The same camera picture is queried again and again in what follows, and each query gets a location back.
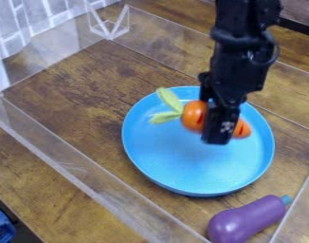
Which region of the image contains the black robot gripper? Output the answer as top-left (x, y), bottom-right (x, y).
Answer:
top-left (197, 28), bottom-right (280, 145)

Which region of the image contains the orange toy carrot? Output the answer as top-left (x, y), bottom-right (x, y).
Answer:
top-left (148, 86), bottom-right (253, 140)

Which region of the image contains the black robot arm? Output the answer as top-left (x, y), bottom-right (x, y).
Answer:
top-left (197, 0), bottom-right (281, 145)

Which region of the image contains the blue plastic plate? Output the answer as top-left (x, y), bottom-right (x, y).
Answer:
top-left (121, 86), bottom-right (274, 197)

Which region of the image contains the purple toy eggplant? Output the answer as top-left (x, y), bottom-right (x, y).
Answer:
top-left (208, 195), bottom-right (292, 243)

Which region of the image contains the white grid curtain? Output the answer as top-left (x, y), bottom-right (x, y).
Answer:
top-left (0, 0), bottom-right (120, 91)

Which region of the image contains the blue object at corner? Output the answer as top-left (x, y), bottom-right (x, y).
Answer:
top-left (0, 210), bottom-right (16, 243)

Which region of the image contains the clear acrylic enclosure wall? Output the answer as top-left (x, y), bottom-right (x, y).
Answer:
top-left (0, 0), bottom-right (309, 243)

